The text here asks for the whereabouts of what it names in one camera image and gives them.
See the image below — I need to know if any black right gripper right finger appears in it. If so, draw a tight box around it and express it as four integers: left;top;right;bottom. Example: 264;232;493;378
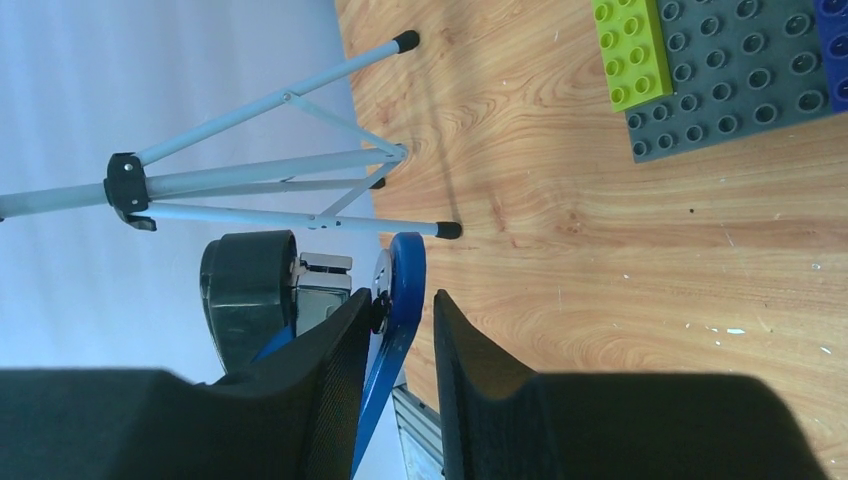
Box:
433;290;826;479

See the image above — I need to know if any blue black stapler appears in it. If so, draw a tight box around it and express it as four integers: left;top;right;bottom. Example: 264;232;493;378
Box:
199;230;427;479

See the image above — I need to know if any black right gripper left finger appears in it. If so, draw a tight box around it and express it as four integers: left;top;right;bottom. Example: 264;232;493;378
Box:
1;288;371;479

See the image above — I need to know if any grey building baseplate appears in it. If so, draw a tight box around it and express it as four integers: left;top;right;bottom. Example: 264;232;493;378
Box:
625;1;834;163

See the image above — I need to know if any blue building brick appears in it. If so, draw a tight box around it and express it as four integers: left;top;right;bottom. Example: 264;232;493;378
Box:
813;0;847;113

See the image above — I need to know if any green building brick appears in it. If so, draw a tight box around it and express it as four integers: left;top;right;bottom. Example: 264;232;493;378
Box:
591;0;673;112

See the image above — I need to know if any light blue music stand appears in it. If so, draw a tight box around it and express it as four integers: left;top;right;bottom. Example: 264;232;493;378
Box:
1;30;463;240

